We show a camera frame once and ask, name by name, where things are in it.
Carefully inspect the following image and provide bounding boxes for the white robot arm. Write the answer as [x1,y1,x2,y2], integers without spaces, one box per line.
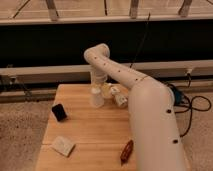
[84,43,188,171]

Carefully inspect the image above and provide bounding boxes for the black eraser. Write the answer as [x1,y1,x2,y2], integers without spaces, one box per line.
[52,104,67,122]

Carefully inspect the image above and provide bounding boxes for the white plastic figurine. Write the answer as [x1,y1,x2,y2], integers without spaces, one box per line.
[110,86,128,108]

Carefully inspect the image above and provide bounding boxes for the brown red pen tool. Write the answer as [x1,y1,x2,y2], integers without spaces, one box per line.
[120,140,133,164]

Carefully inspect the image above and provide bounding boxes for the blue power adapter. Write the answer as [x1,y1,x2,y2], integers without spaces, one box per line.
[172,88,183,105]

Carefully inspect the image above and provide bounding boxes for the black floor cable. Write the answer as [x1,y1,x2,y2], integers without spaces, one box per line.
[166,71,213,138]

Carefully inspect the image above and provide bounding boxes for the black hanging cable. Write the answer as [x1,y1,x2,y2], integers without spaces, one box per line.
[129,12,152,69]

